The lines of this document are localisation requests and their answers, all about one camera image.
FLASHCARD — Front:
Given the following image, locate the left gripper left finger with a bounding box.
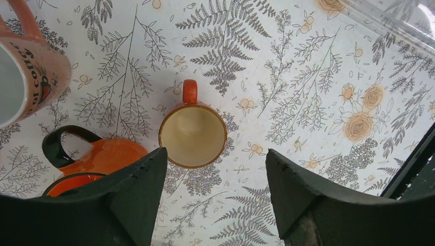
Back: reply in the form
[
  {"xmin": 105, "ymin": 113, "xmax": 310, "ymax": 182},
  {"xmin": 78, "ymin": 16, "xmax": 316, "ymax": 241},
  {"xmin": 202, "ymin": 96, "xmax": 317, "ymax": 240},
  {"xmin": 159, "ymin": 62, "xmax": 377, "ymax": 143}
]
[{"xmin": 1, "ymin": 148, "xmax": 167, "ymax": 245}]

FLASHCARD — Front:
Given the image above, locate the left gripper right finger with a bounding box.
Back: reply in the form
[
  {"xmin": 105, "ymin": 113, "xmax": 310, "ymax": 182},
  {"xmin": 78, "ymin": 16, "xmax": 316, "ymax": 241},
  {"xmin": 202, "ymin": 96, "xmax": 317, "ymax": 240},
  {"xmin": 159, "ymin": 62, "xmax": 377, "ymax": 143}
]
[{"xmin": 265, "ymin": 149, "xmax": 434, "ymax": 245}]

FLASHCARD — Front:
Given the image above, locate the orange mug black rim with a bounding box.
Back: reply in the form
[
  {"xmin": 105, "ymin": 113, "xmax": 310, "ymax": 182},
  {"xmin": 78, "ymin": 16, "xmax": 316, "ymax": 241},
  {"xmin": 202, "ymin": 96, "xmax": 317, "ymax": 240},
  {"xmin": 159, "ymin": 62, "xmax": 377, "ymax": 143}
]
[{"xmin": 42, "ymin": 125, "xmax": 148, "ymax": 197}]

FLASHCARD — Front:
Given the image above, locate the small red-orange mug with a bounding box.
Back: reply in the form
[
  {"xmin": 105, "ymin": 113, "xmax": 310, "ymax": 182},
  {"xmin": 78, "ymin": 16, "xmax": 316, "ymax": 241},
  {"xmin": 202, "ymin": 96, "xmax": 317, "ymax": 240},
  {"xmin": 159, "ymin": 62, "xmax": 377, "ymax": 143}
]
[{"xmin": 158, "ymin": 79, "xmax": 228, "ymax": 169}]

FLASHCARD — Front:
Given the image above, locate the salmon pink floral mug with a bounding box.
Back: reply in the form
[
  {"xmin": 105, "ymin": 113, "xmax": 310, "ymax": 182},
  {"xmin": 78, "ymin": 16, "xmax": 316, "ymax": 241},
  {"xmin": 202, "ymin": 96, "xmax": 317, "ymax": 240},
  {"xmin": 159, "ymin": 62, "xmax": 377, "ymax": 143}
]
[{"xmin": 1, "ymin": 1, "xmax": 71, "ymax": 128}]

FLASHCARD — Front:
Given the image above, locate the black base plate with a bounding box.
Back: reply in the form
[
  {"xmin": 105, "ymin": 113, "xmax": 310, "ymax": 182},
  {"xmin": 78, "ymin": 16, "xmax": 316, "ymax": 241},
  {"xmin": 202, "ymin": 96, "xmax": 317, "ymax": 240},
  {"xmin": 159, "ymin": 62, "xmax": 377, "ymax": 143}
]
[{"xmin": 381, "ymin": 125, "xmax": 434, "ymax": 200}]

